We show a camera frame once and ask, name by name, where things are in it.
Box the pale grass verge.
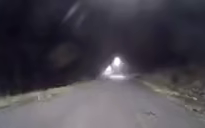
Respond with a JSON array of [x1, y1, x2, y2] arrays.
[[133, 66, 205, 122], [0, 79, 91, 112]]

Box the grey asphalt road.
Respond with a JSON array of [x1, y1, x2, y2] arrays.
[[0, 74, 205, 128]]

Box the dark wood of trees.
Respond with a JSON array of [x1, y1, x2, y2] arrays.
[[0, 0, 205, 98]]

